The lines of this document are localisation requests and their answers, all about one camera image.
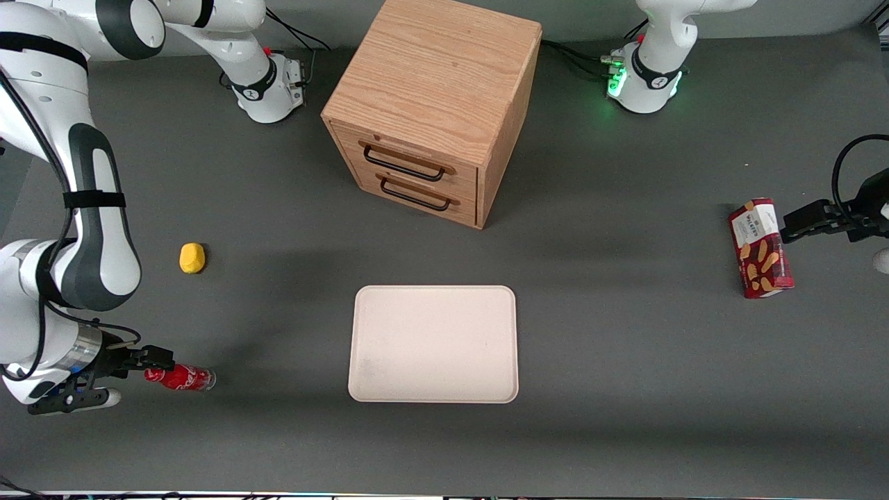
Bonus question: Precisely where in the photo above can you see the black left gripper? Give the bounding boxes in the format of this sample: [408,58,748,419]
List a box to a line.
[781,169,889,244]

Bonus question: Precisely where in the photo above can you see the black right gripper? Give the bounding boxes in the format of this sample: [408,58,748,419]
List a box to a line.
[86,331,175,383]

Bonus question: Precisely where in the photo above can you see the red coke bottle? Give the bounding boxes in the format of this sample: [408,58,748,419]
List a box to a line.
[144,364,217,392]

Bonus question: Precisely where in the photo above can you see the beige plastic tray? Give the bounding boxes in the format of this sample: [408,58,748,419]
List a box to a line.
[347,285,520,404]

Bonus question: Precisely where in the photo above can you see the red cookie box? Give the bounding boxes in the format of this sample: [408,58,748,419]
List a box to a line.
[728,197,796,300]

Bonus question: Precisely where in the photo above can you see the yellow lemon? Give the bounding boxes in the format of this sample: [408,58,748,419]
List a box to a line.
[178,242,207,275]

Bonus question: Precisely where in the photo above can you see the grey table mat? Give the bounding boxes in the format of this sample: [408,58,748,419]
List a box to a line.
[0,26,889,496]

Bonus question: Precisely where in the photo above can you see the wooden drawer front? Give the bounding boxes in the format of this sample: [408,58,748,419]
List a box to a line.
[346,156,479,228]
[331,120,479,200]

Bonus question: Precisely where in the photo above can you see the wooden drawer cabinet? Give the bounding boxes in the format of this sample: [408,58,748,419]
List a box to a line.
[321,0,543,231]

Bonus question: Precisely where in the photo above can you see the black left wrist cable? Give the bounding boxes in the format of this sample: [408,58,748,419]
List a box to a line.
[831,134,889,217]

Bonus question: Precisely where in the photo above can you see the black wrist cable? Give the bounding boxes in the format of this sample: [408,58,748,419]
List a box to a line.
[0,69,143,384]
[831,134,889,217]

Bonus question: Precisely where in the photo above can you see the black cable at table edge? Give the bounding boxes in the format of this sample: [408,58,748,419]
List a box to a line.
[0,476,44,500]

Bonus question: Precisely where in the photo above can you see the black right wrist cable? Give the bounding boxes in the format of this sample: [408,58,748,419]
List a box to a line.
[0,69,143,384]

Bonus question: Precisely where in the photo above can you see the black left arm base cables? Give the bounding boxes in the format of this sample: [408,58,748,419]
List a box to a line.
[540,19,651,81]

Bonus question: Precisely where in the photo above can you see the black arm base cables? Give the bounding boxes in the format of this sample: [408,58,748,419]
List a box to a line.
[540,19,651,81]
[262,8,333,54]

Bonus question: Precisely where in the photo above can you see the black metal drawer handle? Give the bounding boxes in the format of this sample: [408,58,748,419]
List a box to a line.
[380,175,451,212]
[363,144,447,183]

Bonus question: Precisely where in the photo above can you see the black right arm base cables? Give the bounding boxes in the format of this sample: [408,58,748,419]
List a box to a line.
[262,8,333,54]

